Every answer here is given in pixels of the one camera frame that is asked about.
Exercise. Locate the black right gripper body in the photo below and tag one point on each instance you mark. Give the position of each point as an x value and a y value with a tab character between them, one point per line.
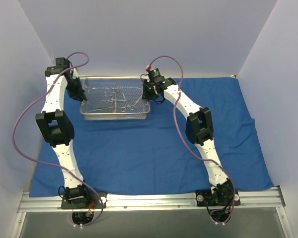
148	92

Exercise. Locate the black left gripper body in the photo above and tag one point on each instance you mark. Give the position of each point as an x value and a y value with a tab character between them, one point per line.
75	89

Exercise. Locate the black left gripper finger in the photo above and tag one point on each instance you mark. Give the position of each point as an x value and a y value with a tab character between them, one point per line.
77	99
83	97

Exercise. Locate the steel surgical scissors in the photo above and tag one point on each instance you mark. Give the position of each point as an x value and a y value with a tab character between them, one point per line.
108	98

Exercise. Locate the steel mesh instrument tray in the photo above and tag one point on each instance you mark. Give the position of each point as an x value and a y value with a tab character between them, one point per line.
94	87

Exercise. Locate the steel hemostat clamp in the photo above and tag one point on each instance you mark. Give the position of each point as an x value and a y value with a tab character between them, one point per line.
126	104

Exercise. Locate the blue surgical drape cloth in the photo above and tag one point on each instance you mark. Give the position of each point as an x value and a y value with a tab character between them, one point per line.
153	155

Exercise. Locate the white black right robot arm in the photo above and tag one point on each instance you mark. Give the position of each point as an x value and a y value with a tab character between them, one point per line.
199	128

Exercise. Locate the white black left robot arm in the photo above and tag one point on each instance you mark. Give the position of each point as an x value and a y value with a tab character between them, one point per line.
57	129

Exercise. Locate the steel thin tweezers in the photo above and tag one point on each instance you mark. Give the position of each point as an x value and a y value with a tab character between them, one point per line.
101	108

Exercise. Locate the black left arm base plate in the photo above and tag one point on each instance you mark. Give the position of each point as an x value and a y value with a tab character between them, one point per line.
92	201

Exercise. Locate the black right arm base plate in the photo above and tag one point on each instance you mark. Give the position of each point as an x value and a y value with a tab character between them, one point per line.
214	197

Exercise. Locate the aluminium front frame rail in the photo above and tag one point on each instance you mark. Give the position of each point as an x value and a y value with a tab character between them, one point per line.
270	198

